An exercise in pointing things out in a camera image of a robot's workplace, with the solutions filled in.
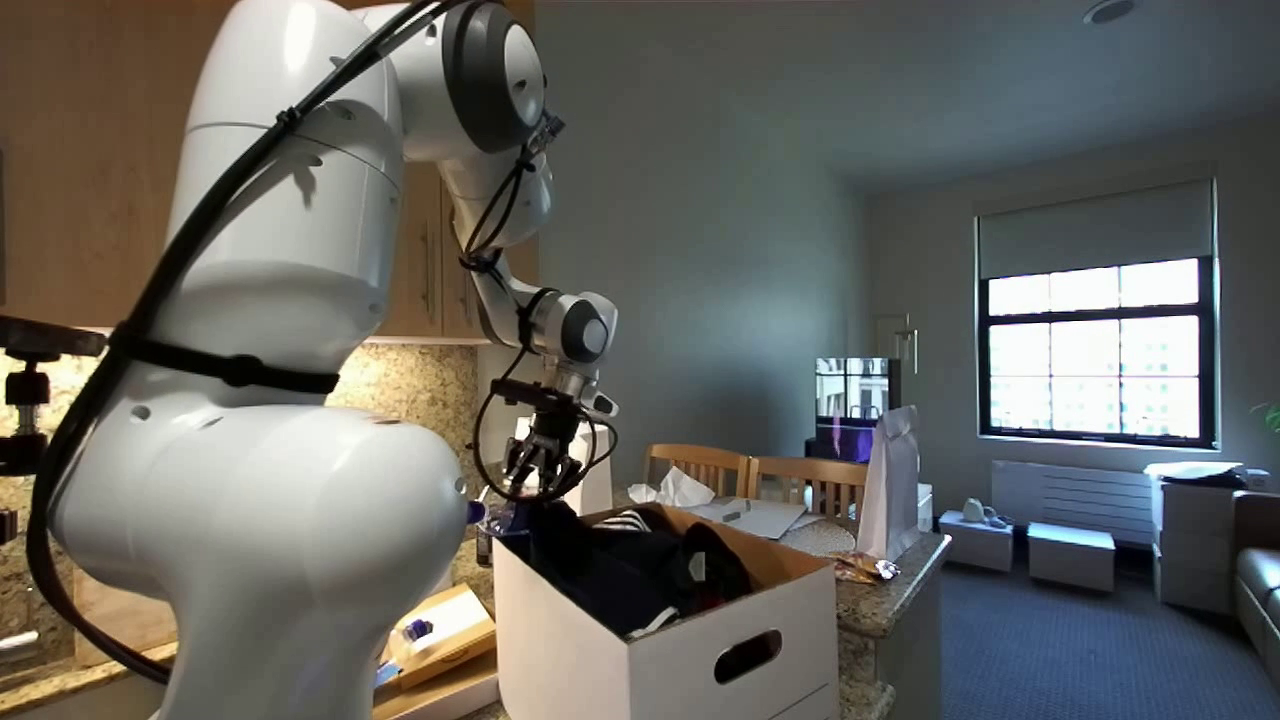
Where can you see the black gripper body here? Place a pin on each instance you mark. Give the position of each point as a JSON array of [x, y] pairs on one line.
[[554, 429]]

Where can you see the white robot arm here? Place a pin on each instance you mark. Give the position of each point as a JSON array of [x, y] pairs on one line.
[[206, 461]]

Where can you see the white cardboard box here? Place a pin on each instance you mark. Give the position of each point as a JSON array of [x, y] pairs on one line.
[[757, 657]]

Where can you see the dark striped clothing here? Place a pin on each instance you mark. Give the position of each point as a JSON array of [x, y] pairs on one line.
[[629, 569]]

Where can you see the wooden chair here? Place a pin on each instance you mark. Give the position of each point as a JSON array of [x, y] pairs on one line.
[[720, 474]]

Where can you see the yellow book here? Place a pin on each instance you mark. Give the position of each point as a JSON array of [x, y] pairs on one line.
[[436, 638]]

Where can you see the clear plastic bag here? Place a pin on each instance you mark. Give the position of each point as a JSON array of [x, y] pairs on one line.
[[890, 485]]

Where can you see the grey ottoman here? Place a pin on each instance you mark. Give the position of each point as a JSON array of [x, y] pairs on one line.
[[977, 542], [1075, 557]]

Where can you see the white radiator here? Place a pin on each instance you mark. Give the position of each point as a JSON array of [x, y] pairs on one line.
[[1075, 492]]

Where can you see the white roller blind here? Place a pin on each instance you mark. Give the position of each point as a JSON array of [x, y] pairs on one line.
[[1167, 222]]

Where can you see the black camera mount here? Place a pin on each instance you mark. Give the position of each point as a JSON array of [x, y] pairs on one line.
[[33, 344]]

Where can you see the wooden wall cabinets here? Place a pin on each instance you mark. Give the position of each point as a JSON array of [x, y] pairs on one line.
[[82, 135]]

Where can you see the window with black frame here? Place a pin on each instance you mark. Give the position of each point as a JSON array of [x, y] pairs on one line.
[[1119, 354]]

